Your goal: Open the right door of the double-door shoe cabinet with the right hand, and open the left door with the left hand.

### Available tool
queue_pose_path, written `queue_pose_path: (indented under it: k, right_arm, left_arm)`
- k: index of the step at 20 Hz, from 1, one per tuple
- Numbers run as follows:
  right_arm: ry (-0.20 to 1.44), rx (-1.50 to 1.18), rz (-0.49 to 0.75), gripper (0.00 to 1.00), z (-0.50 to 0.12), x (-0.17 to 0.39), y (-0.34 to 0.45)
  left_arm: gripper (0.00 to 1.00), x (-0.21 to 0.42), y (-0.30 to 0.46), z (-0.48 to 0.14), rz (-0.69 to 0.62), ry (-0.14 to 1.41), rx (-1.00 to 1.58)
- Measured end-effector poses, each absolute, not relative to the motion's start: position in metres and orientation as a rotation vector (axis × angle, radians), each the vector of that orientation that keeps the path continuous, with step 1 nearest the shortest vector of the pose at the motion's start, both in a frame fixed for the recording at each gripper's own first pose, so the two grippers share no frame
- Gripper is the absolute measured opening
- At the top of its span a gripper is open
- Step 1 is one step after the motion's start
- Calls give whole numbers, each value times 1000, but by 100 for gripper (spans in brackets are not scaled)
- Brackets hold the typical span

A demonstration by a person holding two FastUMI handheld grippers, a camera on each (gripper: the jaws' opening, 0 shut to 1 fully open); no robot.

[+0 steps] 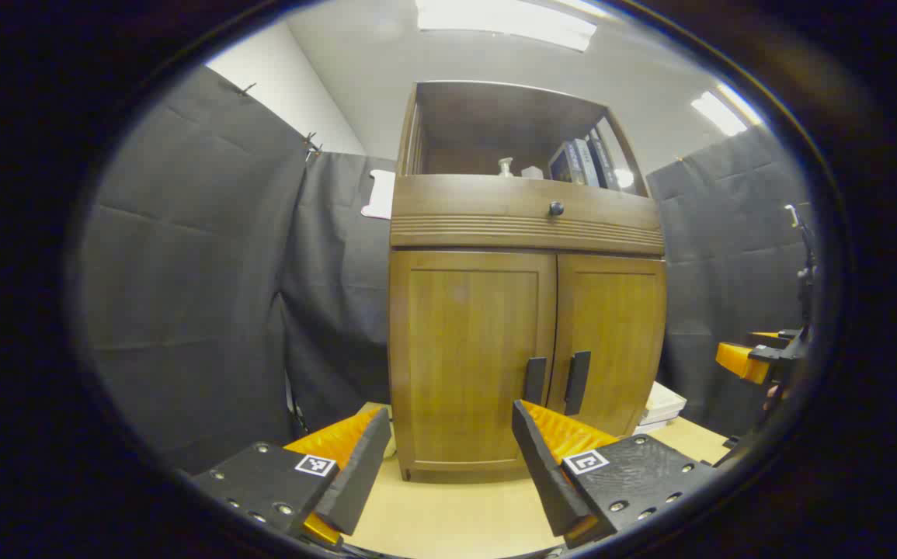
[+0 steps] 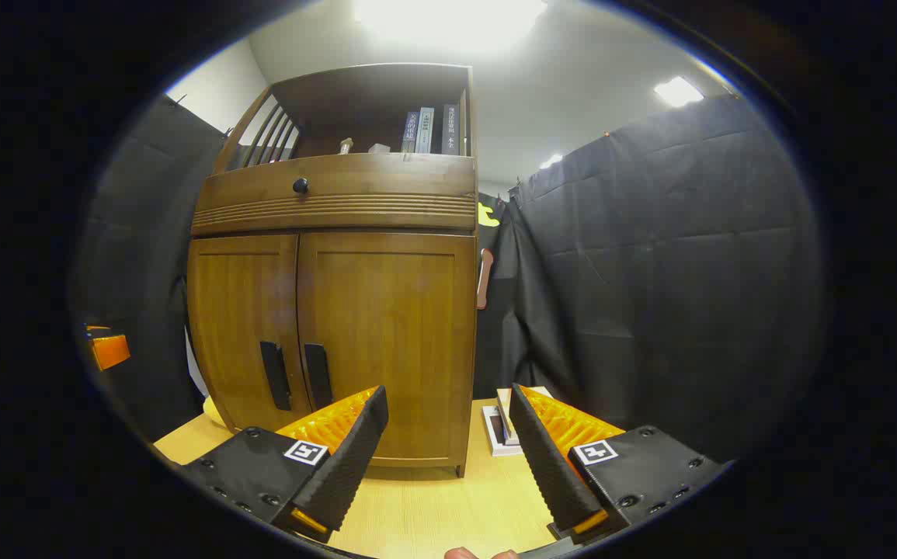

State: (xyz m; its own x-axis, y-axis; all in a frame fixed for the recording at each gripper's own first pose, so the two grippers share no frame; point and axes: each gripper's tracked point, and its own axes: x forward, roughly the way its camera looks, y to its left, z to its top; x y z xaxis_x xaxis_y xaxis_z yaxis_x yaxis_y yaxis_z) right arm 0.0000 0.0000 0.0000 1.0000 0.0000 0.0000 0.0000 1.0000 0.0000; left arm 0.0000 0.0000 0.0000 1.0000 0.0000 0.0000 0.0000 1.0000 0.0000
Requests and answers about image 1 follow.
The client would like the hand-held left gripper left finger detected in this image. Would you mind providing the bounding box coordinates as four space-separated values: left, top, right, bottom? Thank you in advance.
192 406 392 548

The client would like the black door handle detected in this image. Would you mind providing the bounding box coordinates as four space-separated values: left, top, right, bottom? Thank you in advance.
564 351 592 416
524 357 548 406

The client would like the small ceiling light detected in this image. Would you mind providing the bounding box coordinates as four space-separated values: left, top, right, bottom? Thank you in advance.
690 84 763 137

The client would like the wooden cabinet drawer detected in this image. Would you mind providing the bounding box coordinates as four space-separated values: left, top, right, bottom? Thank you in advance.
390 174 665 257

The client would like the wooden double-door shoe cabinet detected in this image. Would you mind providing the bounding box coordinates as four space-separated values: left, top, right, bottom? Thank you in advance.
388 80 668 484

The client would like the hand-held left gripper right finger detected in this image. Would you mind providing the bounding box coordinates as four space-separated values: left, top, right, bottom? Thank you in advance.
512 400 717 548

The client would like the wooden shoe cabinet door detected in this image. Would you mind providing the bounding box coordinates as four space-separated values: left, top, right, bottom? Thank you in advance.
548 254 667 437
390 250 558 472

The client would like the black backdrop cloth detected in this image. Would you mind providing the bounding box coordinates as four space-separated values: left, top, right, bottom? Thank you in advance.
79 66 818 474

